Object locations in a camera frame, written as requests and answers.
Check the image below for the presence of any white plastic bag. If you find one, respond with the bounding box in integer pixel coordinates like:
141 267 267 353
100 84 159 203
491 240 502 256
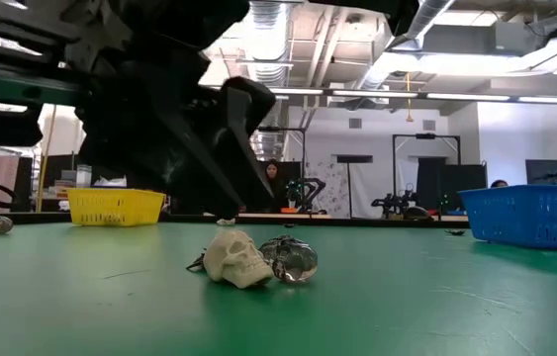
93 176 128 189

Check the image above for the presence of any black T-shaped stand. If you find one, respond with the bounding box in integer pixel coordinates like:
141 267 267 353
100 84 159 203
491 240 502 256
335 153 374 219

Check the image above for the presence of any yellow hanging cord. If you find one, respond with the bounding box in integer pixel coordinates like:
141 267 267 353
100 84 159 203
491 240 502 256
405 71 416 124

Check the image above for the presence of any black arched handle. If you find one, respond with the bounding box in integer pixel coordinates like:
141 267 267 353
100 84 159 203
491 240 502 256
403 204 431 222

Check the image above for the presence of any black partition panel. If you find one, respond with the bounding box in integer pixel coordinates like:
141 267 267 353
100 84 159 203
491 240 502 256
43 153 92 199
416 157 488 215

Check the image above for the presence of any blue plastic basket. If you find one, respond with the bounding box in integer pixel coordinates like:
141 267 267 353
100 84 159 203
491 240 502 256
457 184 557 250

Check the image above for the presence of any black monitor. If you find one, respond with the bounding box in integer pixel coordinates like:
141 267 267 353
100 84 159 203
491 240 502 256
525 158 557 187

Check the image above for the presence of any grey ceiling air unit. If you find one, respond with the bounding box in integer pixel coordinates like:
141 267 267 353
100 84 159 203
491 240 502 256
423 19 524 56

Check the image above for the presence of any white patterned sheet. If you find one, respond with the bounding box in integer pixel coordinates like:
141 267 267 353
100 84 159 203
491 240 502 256
307 160 420 219

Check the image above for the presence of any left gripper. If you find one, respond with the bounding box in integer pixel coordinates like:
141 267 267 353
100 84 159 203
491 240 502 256
78 47 278 220

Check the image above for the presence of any yellow plastic basket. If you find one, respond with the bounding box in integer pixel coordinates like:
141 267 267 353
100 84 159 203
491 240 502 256
65 187 167 227

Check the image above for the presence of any black frame stand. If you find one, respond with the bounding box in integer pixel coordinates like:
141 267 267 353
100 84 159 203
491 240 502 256
392 133 462 220
256 127 308 215

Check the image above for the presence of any pink curtain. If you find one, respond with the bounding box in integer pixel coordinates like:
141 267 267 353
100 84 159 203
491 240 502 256
0 152 21 214

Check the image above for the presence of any clear plastic container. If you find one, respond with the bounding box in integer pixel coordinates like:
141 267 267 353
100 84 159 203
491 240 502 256
75 164 93 190

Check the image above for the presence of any long ceiling light strip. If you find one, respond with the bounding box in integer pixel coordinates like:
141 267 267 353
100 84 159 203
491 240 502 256
331 89 420 99
517 95 557 105
267 87 326 96
425 92 511 102

